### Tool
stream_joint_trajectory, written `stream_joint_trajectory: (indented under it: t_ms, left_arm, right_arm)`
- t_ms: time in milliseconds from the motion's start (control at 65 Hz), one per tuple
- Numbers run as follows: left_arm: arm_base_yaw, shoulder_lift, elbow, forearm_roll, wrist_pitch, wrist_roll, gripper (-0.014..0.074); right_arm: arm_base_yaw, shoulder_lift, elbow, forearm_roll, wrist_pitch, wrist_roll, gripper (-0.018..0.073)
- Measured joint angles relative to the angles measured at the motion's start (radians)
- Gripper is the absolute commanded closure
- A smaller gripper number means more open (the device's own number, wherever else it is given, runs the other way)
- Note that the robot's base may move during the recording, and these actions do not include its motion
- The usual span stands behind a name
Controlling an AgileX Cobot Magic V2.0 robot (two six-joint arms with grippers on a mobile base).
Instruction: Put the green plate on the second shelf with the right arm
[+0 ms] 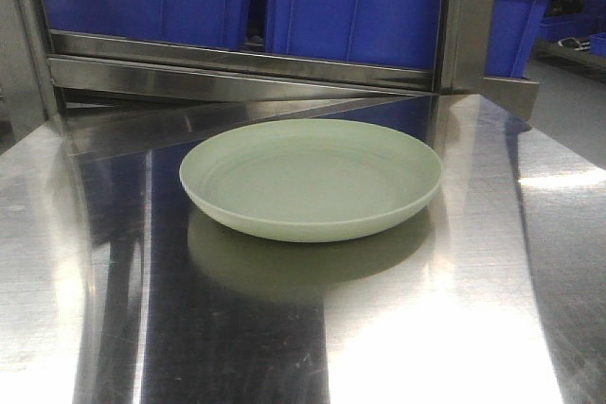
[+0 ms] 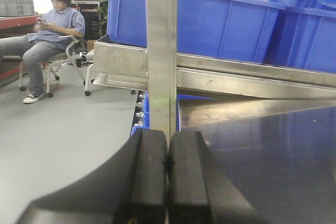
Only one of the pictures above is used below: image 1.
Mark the green plastic plate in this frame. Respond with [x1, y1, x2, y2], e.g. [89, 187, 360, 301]
[179, 118, 442, 243]

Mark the stainless steel shelf rack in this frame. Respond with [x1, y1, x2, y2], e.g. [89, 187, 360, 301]
[1, 0, 539, 137]

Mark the background blue bins shelf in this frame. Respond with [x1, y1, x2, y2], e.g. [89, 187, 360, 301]
[535, 0, 605, 71]

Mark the blue plastic bin right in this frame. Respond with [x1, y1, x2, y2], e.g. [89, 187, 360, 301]
[264, 0, 441, 70]

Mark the blue bin far right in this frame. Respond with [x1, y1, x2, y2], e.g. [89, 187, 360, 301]
[485, 0, 554, 79]

